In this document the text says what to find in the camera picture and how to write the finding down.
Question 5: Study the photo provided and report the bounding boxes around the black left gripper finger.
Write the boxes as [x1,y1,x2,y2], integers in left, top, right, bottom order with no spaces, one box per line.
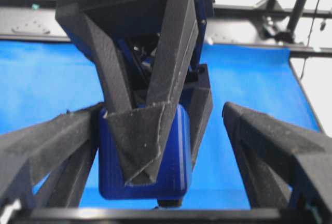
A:
[1,103,104,216]
[222,102,331,223]

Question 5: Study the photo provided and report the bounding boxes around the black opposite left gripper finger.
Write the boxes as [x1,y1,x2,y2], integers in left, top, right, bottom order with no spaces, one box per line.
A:
[179,64,213,169]
[54,0,200,187]

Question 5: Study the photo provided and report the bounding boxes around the blue cube block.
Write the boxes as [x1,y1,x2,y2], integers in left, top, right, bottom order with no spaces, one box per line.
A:
[98,103,193,201]

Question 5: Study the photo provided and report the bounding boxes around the blue table cloth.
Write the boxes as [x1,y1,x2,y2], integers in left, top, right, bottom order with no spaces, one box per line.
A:
[1,41,319,209]

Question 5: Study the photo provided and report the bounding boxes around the black camera stand post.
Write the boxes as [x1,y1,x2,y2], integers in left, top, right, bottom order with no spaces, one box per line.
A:
[259,0,320,43]

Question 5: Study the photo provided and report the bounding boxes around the black aluminium table frame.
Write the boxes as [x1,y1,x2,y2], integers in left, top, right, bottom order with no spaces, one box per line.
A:
[1,0,331,131]

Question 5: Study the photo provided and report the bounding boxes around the black thin hanging cable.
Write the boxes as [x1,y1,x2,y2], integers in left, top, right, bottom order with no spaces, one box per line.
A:
[299,0,327,79]

